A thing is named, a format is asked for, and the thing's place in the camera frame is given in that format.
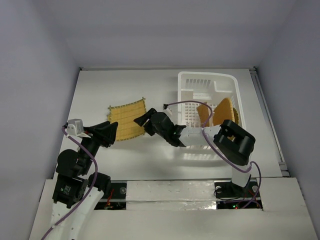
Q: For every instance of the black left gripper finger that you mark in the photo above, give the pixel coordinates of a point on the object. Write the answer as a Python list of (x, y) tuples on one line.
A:
[(106, 141), (103, 131)]

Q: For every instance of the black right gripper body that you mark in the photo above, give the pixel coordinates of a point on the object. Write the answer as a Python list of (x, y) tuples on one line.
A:
[(151, 122)]

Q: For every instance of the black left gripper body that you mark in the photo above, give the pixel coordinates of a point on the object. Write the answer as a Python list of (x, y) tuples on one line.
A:
[(92, 144)]

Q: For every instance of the square woven bamboo tray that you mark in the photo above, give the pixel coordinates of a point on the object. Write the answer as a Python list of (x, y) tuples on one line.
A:
[(124, 115)]

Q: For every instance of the rounded woven bamboo tray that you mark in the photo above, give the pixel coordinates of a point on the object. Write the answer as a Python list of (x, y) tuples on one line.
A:
[(203, 113)]

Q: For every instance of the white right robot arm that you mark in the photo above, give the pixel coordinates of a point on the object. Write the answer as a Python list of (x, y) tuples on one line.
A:
[(228, 140)]

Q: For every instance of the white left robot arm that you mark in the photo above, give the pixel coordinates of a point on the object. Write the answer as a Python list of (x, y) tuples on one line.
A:
[(79, 186)]

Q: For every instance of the white plastic dish rack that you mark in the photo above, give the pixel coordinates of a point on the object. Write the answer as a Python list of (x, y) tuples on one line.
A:
[(207, 87)]

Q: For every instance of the round woven bamboo plate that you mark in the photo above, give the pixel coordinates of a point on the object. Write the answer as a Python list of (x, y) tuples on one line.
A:
[(225, 111)]

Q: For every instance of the white foam front panel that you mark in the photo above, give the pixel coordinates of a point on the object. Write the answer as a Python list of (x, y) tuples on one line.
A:
[(186, 210)]

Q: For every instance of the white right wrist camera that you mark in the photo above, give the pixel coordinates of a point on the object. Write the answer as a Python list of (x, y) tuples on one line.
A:
[(167, 110)]

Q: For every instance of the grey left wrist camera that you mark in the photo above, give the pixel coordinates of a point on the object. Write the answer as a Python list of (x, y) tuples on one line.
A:
[(74, 127)]

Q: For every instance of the aluminium side rail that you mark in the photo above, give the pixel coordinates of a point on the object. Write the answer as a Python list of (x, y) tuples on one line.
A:
[(269, 123)]

